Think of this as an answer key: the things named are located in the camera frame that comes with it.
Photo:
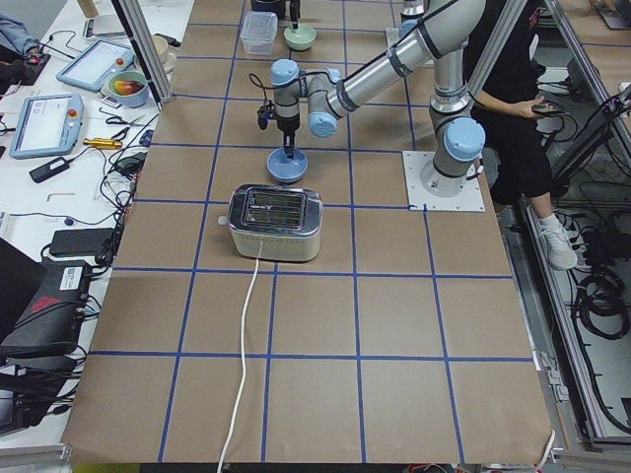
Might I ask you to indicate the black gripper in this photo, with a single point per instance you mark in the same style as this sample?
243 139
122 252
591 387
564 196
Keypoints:
288 125
295 11

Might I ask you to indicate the green bowl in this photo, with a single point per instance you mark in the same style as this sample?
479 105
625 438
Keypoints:
301 38

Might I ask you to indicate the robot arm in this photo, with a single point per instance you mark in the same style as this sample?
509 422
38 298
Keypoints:
440 36
361 16

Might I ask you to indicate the cream bowl on saucer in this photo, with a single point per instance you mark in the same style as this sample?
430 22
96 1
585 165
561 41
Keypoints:
165 52

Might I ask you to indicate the blue bowl with fruit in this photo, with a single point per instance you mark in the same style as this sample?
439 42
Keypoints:
130 88

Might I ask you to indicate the clear plastic container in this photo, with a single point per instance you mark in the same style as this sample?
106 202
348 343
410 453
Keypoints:
258 32

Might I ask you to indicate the black scissors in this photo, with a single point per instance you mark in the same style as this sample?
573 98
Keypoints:
118 120

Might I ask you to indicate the yellow screwdriver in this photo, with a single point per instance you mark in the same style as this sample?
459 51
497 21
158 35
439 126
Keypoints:
104 144

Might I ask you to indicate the upper teach pendant tablet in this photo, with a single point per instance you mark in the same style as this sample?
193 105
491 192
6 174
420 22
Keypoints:
95 64

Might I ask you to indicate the teach pendant tablet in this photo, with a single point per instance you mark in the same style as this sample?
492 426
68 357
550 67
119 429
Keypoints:
47 126
95 64

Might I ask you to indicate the person in black shirt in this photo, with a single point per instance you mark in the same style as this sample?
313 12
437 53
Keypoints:
504 109

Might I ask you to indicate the black power adapter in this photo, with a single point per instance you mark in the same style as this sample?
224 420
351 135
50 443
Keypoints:
49 169

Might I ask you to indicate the lower teach pendant tablet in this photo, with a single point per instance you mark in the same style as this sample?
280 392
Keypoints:
47 126

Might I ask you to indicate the black smartphone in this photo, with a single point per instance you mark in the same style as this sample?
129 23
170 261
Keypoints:
548 109

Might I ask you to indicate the black laptop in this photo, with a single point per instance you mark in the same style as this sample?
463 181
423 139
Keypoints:
40 304

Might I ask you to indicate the aluminium frame post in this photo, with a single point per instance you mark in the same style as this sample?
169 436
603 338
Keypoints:
135 26

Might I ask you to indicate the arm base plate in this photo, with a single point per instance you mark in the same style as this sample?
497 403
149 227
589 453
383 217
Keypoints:
427 190

